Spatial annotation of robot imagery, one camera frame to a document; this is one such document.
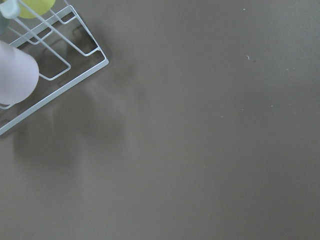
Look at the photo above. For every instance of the yellow green cup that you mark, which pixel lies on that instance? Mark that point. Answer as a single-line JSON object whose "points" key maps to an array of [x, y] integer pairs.
{"points": [[40, 7]]}

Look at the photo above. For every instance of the pale pink cup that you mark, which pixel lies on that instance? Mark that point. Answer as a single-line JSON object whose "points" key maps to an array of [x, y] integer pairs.
{"points": [[19, 74]]}

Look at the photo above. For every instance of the white wire cup rack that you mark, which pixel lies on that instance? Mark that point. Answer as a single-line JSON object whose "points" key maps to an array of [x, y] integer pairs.
{"points": [[63, 47]]}

